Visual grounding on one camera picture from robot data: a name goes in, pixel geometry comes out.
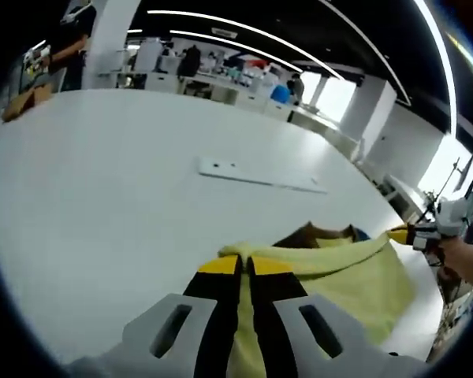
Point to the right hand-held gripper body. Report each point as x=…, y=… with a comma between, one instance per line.
x=455, y=214

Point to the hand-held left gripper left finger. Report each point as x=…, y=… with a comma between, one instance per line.
x=217, y=315

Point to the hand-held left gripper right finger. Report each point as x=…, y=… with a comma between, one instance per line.
x=276, y=315

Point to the yellow colour-block garment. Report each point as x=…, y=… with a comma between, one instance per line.
x=354, y=283

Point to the person's right hand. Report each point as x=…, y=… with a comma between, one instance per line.
x=453, y=256

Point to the black monitor stand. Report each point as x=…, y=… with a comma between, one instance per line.
x=437, y=197

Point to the blue barrel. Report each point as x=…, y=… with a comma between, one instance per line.
x=280, y=94

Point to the black backpack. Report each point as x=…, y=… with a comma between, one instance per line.
x=188, y=61

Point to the brown cardboard box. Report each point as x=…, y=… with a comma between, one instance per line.
x=25, y=103

